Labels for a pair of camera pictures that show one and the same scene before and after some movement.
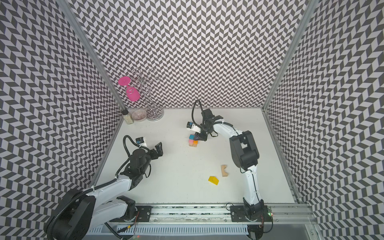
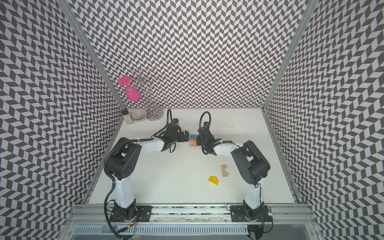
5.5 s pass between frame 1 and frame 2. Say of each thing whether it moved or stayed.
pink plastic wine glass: stayed
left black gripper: moved
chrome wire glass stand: stayed
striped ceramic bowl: stayed
